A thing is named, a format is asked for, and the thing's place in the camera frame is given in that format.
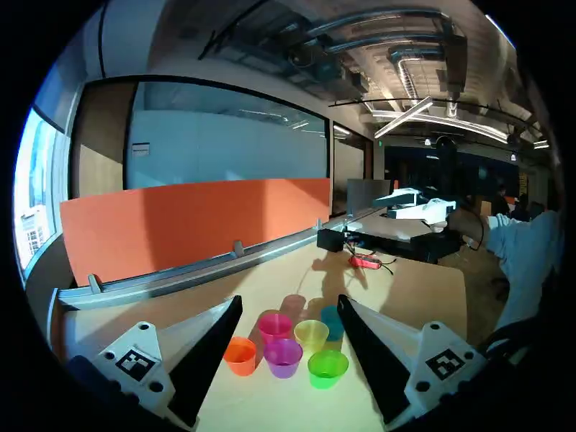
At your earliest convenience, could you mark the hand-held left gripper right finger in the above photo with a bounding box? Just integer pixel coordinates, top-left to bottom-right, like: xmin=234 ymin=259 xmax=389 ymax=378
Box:
xmin=337 ymin=294 xmax=492 ymax=428

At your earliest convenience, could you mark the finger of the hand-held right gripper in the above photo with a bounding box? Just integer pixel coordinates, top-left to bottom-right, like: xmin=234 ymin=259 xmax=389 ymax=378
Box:
xmin=387 ymin=197 xmax=457 ymax=233
xmin=372 ymin=188 xmax=425 ymax=210

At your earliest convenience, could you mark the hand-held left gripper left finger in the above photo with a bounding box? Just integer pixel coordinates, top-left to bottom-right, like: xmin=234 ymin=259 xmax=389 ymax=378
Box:
xmin=67 ymin=294 xmax=244 ymax=428

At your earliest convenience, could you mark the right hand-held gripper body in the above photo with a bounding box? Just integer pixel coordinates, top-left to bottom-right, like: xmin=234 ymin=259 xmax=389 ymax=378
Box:
xmin=433 ymin=135 xmax=469 ymax=212

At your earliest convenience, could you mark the person's right forearm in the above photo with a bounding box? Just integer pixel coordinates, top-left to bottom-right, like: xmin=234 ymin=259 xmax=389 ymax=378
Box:
xmin=485 ymin=210 xmax=564 ymax=282

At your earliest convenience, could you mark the person's right hand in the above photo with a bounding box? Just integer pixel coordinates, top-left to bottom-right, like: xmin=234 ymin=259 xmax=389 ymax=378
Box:
xmin=447 ymin=208 xmax=489 ymax=248

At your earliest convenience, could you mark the flat black case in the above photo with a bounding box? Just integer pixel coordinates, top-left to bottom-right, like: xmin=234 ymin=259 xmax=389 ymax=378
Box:
xmin=357 ymin=230 xmax=462 ymax=265

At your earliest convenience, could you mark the small black box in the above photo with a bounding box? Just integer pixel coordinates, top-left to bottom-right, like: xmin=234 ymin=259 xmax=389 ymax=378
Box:
xmin=316 ymin=228 xmax=348 ymax=254

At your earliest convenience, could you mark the orange plastic cup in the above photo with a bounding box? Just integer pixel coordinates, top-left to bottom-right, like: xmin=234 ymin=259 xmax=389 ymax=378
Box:
xmin=222 ymin=336 xmax=258 ymax=377

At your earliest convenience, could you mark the blue plastic cup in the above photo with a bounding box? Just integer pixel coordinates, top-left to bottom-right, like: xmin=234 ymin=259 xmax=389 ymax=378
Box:
xmin=320 ymin=305 xmax=346 ymax=342

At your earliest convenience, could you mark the green plastic cup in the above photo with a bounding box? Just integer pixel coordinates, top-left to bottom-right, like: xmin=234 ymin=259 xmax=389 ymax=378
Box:
xmin=307 ymin=350 xmax=350 ymax=390

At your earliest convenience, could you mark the person's body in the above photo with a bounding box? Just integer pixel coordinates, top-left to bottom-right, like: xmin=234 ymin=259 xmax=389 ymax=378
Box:
xmin=495 ymin=251 xmax=566 ymax=336

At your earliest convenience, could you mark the yellow plastic cup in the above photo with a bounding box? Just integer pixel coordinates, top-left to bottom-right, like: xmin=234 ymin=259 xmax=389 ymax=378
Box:
xmin=293 ymin=320 xmax=330 ymax=354

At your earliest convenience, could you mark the pink plastic cup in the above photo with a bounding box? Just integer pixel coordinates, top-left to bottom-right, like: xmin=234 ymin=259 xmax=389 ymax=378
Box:
xmin=257 ymin=312 xmax=294 ymax=346

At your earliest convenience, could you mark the purple plastic cup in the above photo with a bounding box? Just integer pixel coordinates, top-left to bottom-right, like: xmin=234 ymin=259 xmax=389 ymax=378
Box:
xmin=264 ymin=338 xmax=304 ymax=379

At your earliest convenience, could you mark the red desk screen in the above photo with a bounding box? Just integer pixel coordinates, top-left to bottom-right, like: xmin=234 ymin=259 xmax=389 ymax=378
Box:
xmin=48 ymin=177 xmax=377 ymax=312

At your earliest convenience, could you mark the red plastic cup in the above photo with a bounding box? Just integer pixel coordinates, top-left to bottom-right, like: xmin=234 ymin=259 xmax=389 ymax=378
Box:
xmin=282 ymin=294 xmax=307 ymax=321

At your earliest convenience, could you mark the black cable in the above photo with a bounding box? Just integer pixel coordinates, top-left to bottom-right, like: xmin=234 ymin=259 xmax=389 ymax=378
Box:
xmin=463 ymin=207 xmax=487 ymax=251

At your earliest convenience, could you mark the red device with cables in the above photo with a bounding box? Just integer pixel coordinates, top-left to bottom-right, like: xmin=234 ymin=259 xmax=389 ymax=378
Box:
xmin=343 ymin=243 xmax=397 ymax=276

